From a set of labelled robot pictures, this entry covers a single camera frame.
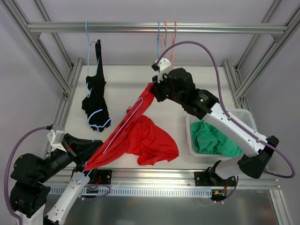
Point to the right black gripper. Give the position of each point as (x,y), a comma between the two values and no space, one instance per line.
(158,90)

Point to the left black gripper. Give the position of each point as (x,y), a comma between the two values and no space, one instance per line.
(76,150)

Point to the blue hanger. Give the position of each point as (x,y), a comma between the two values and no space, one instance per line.
(158,40)
(90,42)
(128,114)

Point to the black tank top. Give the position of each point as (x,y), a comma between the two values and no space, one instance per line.
(94,104)

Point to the pink hanger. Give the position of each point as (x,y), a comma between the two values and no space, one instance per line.
(173,42)
(163,39)

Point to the red tank top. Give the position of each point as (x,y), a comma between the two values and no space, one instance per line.
(140,137)

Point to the green tank top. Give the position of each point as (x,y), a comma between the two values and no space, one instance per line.
(207,139)

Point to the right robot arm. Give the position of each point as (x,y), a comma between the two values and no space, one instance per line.
(177,85)

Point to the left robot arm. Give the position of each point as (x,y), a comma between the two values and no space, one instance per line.
(25,188)

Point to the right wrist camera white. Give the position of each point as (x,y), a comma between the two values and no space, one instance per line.
(162,66)

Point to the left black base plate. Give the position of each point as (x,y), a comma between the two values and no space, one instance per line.
(100,176)

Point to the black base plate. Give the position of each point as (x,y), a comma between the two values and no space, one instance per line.
(210,179)
(100,176)

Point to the white slotted cable duct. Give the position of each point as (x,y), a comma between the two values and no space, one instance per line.
(147,192)

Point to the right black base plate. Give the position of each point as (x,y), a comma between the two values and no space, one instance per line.
(210,179)

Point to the aluminium hanging rail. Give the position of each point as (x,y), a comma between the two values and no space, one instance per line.
(155,27)

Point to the front aluminium rail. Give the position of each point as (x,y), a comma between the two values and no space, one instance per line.
(177,178)

